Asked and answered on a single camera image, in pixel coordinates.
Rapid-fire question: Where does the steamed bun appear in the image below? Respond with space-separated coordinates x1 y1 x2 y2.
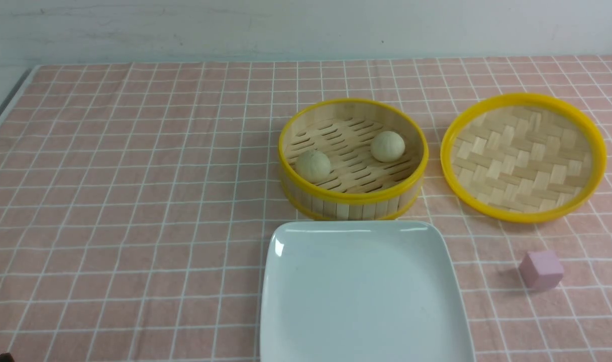
370 131 405 163
295 150 332 184

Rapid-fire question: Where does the pink checkered tablecloth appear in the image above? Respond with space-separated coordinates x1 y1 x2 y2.
0 55 612 361

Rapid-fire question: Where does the pink cube block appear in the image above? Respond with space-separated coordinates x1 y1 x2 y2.
518 250 565 291

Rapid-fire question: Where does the white square plate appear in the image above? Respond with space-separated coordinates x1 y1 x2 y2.
259 221 476 361

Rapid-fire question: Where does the yellow rimmed bamboo steamer basket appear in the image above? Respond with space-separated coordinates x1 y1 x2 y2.
278 99 430 221

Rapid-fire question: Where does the yellow rimmed woven steamer lid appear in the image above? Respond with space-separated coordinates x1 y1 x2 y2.
440 93 607 224

